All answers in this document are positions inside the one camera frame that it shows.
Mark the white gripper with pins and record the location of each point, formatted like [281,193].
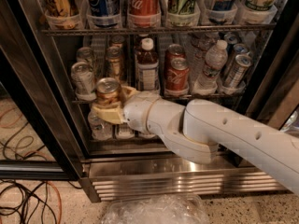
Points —
[139,112]

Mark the orange soda can front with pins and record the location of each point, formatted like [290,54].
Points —
[108,92]

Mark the orange soda can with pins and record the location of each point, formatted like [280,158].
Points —
[117,41]
[115,65]
[108,92]

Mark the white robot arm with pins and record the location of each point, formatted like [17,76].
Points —
[195,130]

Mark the clear water bottle bottom shelf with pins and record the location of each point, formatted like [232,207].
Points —
[101,130]

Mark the clear water bottle shelf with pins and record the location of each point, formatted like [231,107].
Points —
[101,130]
[215,58]

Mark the brown tea bottle middle shelf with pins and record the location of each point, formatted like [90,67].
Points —
[147,61]

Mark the silver green can front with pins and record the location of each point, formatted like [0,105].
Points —
[82,76]

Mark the silver green can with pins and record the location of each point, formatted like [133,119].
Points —
[86,54]
[82,76]

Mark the silver green can rear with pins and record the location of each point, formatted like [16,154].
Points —
[86,54]

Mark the red cola can front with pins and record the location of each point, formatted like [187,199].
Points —
[177,72]

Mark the orange soda can rear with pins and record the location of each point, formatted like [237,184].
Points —
[117,41]

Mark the red cola can rear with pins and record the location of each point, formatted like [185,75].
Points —
[173,51]

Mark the steel fridge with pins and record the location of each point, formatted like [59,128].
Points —
[132,164]

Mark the left glass fridge door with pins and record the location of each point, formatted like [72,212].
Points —
[37,141]

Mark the glass fridge door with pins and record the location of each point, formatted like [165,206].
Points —
[37,141]
[273,92]

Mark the blue pepsi can top shelf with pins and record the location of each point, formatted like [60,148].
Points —
[103,0]

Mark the red cola can top shelf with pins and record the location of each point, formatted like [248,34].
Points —
[144,0]

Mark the clear water bottle middle shelf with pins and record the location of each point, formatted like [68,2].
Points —
[215,58]

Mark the slim silver can front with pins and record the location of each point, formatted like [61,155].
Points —
[241,64]

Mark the slim silver can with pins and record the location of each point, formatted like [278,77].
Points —
[231,39]
[239,48]
[241,64]

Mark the slim silver can rear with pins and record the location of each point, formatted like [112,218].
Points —
[231,39]

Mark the right glass fridge door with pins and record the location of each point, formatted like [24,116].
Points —
[273,92]

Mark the clear plastic bag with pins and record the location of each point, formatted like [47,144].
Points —
[160,209]

